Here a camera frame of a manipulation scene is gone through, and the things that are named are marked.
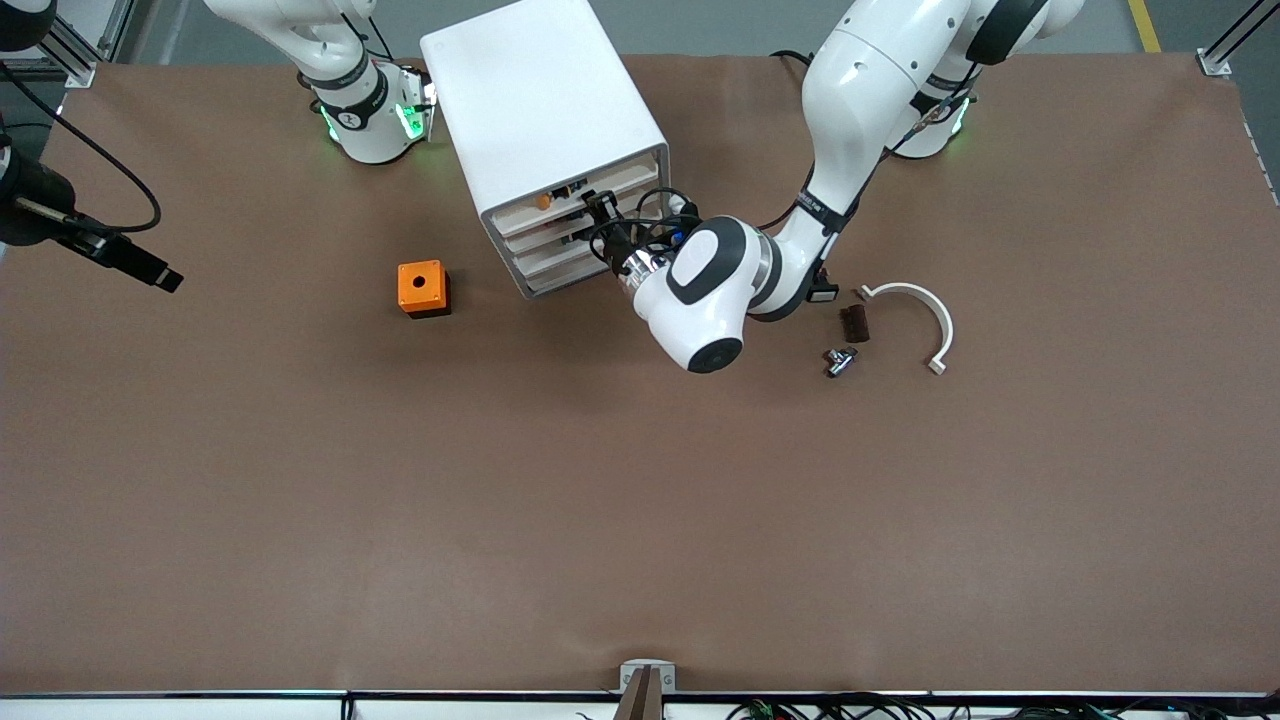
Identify white curved plastic bracket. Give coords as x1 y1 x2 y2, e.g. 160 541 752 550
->
856 282 955 377

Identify tangled black cables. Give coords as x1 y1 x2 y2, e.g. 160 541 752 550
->
728 698 1280 720

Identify brown table mat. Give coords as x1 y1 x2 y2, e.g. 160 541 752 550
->
0 52 1280 697

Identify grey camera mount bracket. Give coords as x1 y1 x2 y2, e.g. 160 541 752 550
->
619 659 678 695

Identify orange button enclosure box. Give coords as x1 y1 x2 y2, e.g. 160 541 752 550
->
397 260 452 320

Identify aluminium frame profile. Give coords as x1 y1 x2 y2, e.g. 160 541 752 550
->
1196 0 1280 79
40 0 101 90

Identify brown camera post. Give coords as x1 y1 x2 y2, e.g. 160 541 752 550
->
612 667 667 720

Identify black table edge rail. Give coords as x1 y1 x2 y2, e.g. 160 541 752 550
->
0 688 1280 702

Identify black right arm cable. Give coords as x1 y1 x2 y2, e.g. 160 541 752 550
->
0 60 164 237

